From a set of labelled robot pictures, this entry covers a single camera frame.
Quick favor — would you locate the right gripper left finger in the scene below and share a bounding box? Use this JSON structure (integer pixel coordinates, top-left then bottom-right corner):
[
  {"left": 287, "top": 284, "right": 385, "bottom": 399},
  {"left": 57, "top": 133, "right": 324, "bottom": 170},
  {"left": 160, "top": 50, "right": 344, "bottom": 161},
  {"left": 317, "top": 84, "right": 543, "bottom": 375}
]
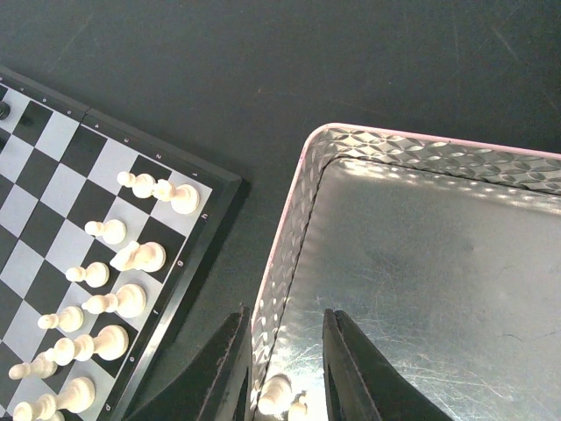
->
[{"left": 127, "top": 306, "right": 252, "bottom": 421}]

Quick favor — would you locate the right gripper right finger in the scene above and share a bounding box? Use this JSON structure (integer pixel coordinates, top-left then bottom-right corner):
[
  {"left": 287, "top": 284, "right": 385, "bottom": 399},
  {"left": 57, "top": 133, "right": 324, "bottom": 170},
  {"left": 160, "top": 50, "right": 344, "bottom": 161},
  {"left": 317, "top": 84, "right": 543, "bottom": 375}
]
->
[{"left": 323, "top": 309, "right": 451, "bottom": 420}]

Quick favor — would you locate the white chess piece fifteenth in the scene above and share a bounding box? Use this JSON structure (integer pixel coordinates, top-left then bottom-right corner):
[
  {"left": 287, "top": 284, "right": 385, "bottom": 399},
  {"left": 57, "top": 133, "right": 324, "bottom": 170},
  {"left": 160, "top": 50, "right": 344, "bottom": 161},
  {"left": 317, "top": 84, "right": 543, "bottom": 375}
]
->
[{"left": 287, "top": 393, "right": 308, "bottom": 421}]

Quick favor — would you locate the white chess piece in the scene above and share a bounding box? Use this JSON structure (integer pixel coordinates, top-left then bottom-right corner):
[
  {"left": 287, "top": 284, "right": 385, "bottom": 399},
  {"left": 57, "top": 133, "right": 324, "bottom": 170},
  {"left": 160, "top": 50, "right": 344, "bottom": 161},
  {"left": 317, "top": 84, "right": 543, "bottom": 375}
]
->
[
  {"left": 82, "top": 283, "right": 147, "bottom": 318},
  {"left": 37, "top": 306, "right": 84, "bottom": 332},
  {"left": 110, "top": 241, "right": 167, "bottom": 273},
  {"left": 12, "top": 376, "right": 96, "bottom": 421},
  {"left": 65, "top": 261, "right": 110, "bottom": 288},
  {"left": 117, "top": 171, "right": 156, "bottom": 198},
  {"left": 84, "top": 219, "right": 126, "bottom": 245},
  {"left": 45, "top": 325, "right": 129, "bottom": 366}
]

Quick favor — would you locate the black white chessboard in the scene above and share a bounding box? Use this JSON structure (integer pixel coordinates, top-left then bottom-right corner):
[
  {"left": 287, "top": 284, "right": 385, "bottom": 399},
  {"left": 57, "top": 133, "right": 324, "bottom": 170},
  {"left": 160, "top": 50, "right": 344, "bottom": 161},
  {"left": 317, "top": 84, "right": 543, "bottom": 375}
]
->
[{"left": 1, "top": 68, "right": 242, "bottom": 420}]

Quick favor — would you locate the white chess piece thirteenth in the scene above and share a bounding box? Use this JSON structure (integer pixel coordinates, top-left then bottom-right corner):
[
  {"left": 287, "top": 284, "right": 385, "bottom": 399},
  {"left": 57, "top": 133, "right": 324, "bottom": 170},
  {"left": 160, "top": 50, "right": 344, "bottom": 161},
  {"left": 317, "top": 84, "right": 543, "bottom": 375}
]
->
[{"left": 8, "top": 353, "right": 58, "bottom": 380}]

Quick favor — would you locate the pink tin box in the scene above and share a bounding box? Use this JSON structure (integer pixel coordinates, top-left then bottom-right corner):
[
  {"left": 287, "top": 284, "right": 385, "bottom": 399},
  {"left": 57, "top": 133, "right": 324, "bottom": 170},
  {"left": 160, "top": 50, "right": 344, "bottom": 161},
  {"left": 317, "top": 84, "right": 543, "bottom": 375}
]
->
[{"left": 251, "top": 123, "right": 560, "bottom": 420}]

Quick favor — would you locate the white chess rook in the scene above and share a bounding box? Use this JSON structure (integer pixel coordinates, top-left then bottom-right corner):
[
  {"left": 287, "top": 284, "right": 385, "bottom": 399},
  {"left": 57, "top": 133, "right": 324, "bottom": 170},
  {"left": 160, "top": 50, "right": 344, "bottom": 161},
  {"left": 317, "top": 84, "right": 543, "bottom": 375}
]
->
[{"left": 153, "top": 179, "right": 200, "bottom": 215}]

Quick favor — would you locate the white chess piece fourteenth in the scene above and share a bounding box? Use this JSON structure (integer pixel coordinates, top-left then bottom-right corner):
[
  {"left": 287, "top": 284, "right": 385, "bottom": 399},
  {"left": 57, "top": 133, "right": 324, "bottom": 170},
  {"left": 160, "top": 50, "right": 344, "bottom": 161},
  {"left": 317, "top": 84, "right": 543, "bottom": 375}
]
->
[{"left": 258, "top": 375, "right": 293, "bottom": 415}]

